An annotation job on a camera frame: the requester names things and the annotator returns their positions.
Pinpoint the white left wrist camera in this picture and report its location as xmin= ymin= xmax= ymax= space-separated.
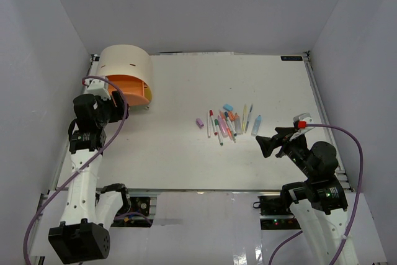
xmin=83 ymin=79 xmax=110 ymax=101

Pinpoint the orange highlighter cap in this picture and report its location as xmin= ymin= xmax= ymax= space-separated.
xmin=228 ymin=111 xmax=235 ymax=122

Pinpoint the light blue highlighter body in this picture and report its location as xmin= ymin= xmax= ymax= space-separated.
xmin=251 ymin=115 xmax=262 ymax=136

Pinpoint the orange top drawer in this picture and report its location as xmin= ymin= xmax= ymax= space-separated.
xmin=107 ymin=75 xmax=150 ymax=107

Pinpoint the dark table corner label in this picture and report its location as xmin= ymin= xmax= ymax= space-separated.
xmin=280 ymin=55 xmax=303 ymax=61

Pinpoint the thin blue highlighter pen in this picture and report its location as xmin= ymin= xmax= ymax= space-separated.
xmin=244 ymin=104 xmax=253 ymax=133

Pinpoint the yellow drawer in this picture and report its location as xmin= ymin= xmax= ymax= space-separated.
xmin=143 ymin=86 xmax=153 ymax=103

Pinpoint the white marker red cap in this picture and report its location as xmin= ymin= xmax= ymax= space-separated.
xmin=209 ymin=110 xmax=218 ymax=135

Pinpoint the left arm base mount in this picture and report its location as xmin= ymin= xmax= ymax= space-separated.
xmin=111 ymin=197 xmax=156 ymax=228

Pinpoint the purple highlighter cap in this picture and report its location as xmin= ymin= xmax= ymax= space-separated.
xmin=196 ymin=118 xmax=204 ymax=128

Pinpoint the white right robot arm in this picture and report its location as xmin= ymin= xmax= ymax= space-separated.
xmin=256 ymin=127 xmax=359 ymax=264

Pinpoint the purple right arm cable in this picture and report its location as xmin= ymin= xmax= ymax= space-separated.
xmin=267 ymin=122 xmax=364 ymax=265

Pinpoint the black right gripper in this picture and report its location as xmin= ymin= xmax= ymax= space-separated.
xmin=256 ymin=127 xmax=316 ymax=178

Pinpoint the thin orange highlighter pen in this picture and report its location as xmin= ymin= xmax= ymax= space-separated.
xmin=219 ymin=110 xmax=236 ymax=143

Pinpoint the light blue highlighter cap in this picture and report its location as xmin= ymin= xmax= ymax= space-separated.
xmin=223 ymin=104 xmax=233 ymax=111

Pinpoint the purple highlighter body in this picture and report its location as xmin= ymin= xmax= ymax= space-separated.
xmin=218 ymin=116 xmax=228 ymax=138

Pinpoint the cream round drawer cabinet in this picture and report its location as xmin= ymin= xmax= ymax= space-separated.
xmin=96 ymin=45 xmax=153 ymax=88

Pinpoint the white marker green cap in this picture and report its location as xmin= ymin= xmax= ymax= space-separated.
xmin=214 ymin=119 xmax=224 ymax=146

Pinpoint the thin yellow highlighter pen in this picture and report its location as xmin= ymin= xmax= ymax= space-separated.
xmin=241 ymin=104 xmax=247 ymax=133

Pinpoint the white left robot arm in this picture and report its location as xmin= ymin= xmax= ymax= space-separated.
xmin=48 ymin=91 xmax=131 ymax=264

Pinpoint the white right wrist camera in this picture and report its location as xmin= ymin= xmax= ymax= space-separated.
xmin=290 ymin=113 xmax=313 ymax=141

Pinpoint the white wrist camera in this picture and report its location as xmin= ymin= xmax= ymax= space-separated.
xmin=290 ymin=113 xmax=313 ymax=141
xmin=83 ymin=79 xmax=110 ymax=101

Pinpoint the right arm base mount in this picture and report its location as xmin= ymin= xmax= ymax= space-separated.
xmin=252 ymin=195 xmax=301 ymax=231

